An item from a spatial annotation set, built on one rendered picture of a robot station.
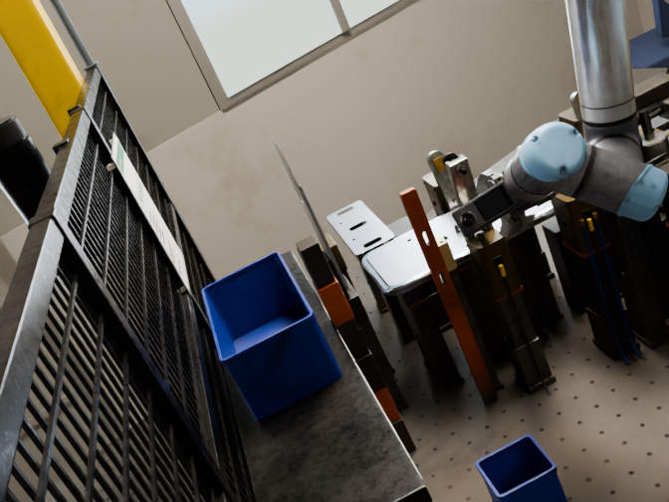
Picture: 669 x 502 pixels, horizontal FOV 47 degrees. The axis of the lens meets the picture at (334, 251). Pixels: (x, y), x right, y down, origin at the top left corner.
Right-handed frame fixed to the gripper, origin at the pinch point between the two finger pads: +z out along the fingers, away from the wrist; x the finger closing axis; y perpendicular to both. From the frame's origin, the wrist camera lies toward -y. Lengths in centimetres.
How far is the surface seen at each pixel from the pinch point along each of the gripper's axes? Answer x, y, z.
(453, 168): 10.2, -1.2, 2.4
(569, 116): 16, 39, 41
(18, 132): 39, -61, -24
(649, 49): 55, 162, 208
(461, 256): -3.1, -3.7, 19.4
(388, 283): -1.0, -18.5, 22.9
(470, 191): 5.8, 0.6, 6.4
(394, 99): 87, 45, 204
